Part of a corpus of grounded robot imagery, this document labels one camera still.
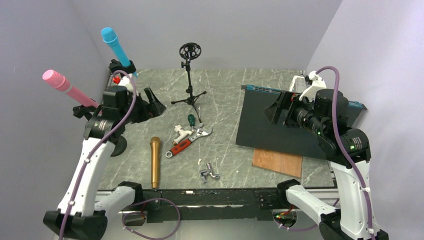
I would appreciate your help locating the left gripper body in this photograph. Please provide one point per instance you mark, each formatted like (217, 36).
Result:
(139, 113)

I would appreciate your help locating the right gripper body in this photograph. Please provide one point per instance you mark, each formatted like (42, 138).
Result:
(301, 113)

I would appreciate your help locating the gold microphone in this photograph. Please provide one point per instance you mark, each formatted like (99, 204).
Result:
(155, 146)

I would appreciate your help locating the black tripod mic stand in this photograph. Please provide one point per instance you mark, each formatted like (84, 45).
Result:
(190, 51)

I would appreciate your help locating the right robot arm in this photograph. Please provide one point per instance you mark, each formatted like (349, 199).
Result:
(354, 219)

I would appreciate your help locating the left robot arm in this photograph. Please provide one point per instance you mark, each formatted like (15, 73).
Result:
(78, 215)

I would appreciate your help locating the blue mic round-base stand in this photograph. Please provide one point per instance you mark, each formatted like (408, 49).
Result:
(115, 65)

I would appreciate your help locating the pink mic round-base stand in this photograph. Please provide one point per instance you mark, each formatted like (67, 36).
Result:
(100, 121)

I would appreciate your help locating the pink microphone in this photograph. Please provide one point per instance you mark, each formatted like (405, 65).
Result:
(60, 83)

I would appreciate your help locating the blue microphone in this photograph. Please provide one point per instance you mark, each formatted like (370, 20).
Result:
(111, 39)

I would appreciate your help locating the white plastic faucet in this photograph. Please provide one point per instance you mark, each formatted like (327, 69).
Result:
(181, 134)

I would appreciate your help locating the wooden board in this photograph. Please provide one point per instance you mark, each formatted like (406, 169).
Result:
(283, 163)

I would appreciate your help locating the small metal clamp part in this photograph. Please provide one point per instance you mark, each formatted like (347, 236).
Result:
(208, 172)

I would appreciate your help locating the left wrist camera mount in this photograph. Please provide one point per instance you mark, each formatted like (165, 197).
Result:
(123, 81)

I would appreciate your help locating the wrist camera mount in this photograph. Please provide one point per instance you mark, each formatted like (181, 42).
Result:
(307, 86)
(123, 81)

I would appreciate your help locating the black network switch box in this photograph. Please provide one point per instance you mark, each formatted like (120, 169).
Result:
(256, 131)

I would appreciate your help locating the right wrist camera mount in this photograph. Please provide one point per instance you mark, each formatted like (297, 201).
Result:
(307, 86)

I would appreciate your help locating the green handle screwdriver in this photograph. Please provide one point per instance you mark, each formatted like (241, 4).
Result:
(191, 120)

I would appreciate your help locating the red handle adjustable wrench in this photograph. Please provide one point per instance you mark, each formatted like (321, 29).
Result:
(198, 131)

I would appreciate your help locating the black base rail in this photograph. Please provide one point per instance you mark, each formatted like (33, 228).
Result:
(210, 204)

